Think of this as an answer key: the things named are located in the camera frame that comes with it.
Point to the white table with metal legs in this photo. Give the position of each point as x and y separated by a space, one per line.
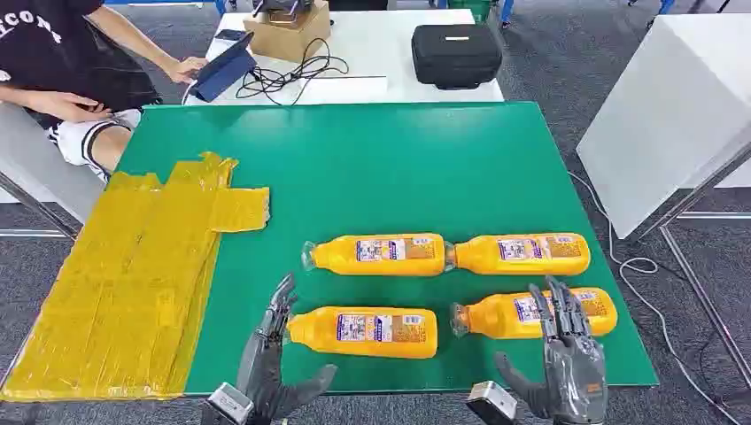
663 117
23 152

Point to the black device on cardboard box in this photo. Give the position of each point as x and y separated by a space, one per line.
281 7

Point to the dark blue tablet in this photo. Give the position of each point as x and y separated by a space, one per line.
223 70

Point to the orange drink bottle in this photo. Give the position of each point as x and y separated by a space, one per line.
364 349
528 267
493 321
381 267

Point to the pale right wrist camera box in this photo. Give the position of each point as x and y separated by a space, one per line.
491 405

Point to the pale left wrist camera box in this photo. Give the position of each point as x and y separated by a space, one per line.
229 405

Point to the person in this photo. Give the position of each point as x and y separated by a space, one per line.
53 53

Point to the green table mat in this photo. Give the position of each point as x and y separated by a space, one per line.
411 176

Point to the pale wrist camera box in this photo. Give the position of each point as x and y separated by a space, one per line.
491 405
229 405

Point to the black carrying case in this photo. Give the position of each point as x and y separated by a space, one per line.
456 56

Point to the person's right hand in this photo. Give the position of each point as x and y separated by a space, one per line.
70 107

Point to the person's left hand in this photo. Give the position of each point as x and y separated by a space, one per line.
185 69

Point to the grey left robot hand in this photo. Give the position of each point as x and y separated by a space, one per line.
264 375

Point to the dark phone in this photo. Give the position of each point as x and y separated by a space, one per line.
230 34

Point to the white rectangular table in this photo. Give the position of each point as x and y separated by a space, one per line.
375 47

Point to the yellow plastic sheet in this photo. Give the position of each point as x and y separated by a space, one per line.
129 281

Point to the green crate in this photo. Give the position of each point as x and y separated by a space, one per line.
472 7

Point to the brown cardboard box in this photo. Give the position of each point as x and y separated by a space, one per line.
290 38

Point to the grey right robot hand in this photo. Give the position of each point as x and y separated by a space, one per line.
575 381

